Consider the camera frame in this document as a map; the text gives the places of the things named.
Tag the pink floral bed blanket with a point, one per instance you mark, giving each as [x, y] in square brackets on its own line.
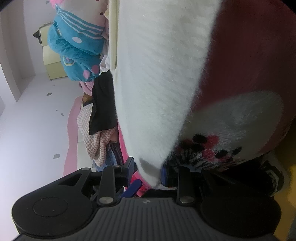
[242, 81]

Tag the pale yellow wardrobe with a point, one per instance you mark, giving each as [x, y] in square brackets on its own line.
[50, 60]

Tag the pink white headboard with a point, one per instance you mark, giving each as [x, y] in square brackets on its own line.
[71, 139]

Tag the white sweater with deer embroidery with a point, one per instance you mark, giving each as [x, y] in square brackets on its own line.
[157, 81]

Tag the pink white checked garment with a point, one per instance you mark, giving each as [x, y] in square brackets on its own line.
[97, 143]

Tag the black garment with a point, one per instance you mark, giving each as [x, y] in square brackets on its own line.
[103, 104]

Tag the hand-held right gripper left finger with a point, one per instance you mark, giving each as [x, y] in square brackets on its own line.
[131, 166]

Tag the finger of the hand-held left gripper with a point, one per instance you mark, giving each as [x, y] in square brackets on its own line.
[133, 187]

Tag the blue jeans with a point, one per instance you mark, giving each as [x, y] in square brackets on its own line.
[114, 155]

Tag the blue pink cartoon quilt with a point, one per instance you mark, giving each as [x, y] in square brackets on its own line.
[76, 46]

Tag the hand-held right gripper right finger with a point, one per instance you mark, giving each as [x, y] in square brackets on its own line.
[163, 177]

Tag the white shirt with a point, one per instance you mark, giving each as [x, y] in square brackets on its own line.
[105, 60]

